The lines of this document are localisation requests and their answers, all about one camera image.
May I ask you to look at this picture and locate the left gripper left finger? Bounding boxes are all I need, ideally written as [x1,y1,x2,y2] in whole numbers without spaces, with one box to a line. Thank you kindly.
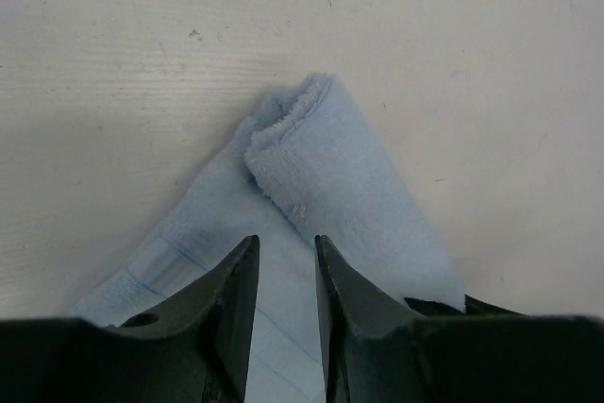
[1,236,260,402]

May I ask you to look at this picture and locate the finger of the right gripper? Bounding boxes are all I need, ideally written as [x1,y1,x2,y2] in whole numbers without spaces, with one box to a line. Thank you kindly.
[404,295,521,316]

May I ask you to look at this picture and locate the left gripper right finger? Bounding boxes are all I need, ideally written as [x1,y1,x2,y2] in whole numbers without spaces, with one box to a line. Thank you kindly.
[315,236,603,402]

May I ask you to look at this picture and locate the light blue towel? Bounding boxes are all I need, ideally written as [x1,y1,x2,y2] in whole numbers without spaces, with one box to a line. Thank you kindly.
[73,74,465,402]

